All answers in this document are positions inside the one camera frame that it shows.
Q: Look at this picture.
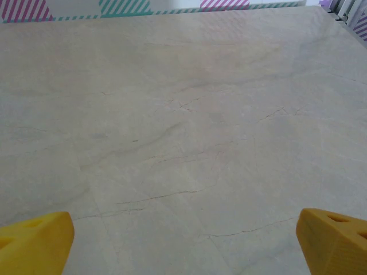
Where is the aluminium corner post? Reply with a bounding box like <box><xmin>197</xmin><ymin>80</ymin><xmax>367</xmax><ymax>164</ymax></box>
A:
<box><xmin>329</xmin><ymin>0</ymin><xmax>352</xmax><ymax>23</ymax></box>

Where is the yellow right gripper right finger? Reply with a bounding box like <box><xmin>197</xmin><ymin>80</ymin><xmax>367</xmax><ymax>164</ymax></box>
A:
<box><xmin>296</xmin><ymin>208</ymin><xmax>367</xmax><ymax>275</ymax></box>

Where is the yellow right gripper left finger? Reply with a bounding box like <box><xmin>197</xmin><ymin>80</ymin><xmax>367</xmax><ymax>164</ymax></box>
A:
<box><xmin>0</xmin><ymin>211</ymin><xmax>75</xmax><ymax>275</ymax></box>

